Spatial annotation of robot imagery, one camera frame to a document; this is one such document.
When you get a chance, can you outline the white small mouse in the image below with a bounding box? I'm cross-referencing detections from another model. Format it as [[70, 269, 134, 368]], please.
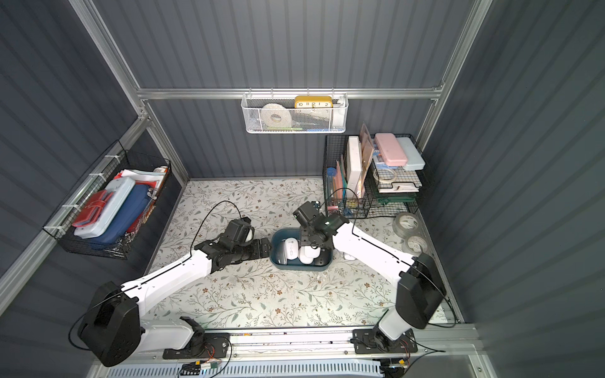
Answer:
[[299, 246, 321, 265]]

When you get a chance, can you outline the white ribbed logo mouse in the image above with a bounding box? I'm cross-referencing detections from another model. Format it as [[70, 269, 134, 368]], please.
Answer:
[[277, 238, 299, 266]]

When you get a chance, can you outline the teal plastic storage box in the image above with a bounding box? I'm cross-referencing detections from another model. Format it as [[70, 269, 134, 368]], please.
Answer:
[[269, 228, 333, 272]]

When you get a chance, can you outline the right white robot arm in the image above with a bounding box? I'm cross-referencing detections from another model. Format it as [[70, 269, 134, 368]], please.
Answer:
[[293, 202, 447, 347]]

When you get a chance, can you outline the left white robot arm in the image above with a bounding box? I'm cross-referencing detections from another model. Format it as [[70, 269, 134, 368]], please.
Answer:
[[72, 217, 272, 367]]

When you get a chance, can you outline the white upright box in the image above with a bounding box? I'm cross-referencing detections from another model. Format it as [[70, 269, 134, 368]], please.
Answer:
[[345, 136, 362, 198]]

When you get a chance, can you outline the clear tape roll far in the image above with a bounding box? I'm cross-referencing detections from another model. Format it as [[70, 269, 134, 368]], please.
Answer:
[[392, 212, 421, 239]]

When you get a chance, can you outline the clear tape roll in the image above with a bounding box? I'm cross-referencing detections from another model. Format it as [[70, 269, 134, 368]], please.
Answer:
[[404, 236, 429, 257], [392, 212, 421, 239]]

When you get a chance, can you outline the clear tape roll near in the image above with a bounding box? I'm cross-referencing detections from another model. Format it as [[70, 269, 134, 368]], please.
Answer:
[[404, 236, 429, 257]]

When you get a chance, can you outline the pink pencil case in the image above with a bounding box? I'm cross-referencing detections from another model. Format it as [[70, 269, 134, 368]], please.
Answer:
[[374, 133, 408, 167]]

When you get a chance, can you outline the light blue pencil case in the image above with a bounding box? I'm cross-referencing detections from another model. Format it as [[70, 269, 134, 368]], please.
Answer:
[[396, 137, 425, 171]]

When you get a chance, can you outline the white tape roll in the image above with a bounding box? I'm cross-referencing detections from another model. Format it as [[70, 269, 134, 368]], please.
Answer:
[[259, 103, 292, 129]]

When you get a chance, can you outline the white hanging mesh basket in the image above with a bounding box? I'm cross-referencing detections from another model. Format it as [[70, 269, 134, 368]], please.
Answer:
[[240, 94, 349, 134]]

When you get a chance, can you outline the yellow clock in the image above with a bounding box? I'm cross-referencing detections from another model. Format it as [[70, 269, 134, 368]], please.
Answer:
[[295, 95, 333, 109]]

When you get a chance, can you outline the white plastic case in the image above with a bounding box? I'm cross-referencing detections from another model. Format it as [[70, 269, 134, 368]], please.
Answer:
[[74, 177, 135, 239]]

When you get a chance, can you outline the red pouch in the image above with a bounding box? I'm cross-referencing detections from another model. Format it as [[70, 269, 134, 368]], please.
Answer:
[[72, 190, 113, 228]]

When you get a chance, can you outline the black wire desk organizer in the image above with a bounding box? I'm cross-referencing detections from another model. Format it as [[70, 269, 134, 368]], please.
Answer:
[[322, 135, 434, 219]]

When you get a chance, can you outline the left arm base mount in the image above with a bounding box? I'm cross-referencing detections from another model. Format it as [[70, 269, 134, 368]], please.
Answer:
[[162, 332, 230, 360]]

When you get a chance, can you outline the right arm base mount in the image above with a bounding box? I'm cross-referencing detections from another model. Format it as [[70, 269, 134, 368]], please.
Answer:
[[349, 329, 418, 355]]

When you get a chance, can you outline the black wire side basket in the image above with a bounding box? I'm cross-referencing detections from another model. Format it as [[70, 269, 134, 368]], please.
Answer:
[[43, 143, 172, 260]]

